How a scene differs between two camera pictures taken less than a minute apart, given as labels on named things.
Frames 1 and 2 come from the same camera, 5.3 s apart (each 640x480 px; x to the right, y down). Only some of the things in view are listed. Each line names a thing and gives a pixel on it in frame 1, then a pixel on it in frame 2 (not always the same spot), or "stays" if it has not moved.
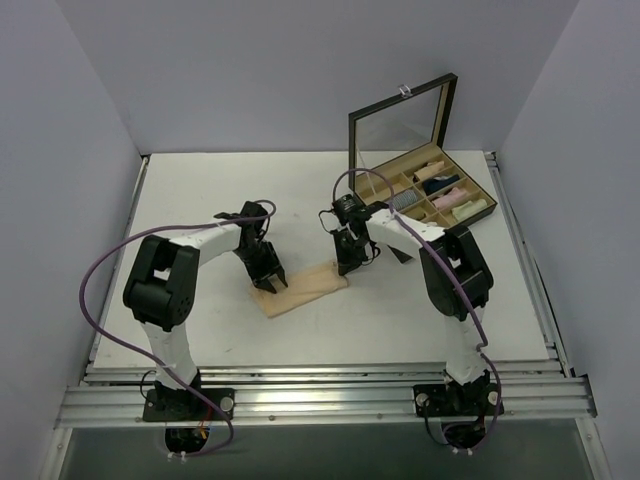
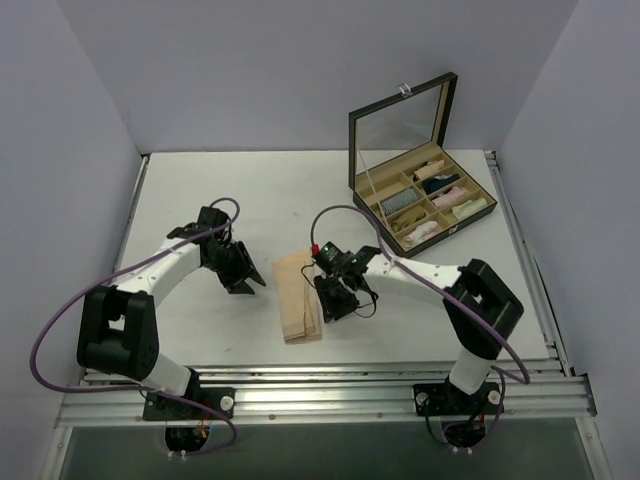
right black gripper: x=347 y=247 to x=335 y=294
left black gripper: x=265 y=265 to x=236 y=265
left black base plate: x=163 y=405 stays
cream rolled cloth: x=468 y=208 stays
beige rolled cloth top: x=429 y=169 stays
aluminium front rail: x=526 y=402 stays
